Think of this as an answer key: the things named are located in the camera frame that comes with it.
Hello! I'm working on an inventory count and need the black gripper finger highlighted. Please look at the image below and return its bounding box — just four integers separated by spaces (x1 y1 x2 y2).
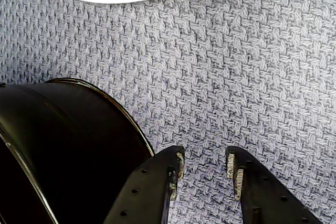
226 146 324 224
103 145 185 224

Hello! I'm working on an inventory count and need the black metal bucket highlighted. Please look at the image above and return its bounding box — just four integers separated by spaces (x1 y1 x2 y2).
0 77 155 224

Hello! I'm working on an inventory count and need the blue woven cloth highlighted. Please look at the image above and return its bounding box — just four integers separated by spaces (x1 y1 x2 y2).
0 0 336 224

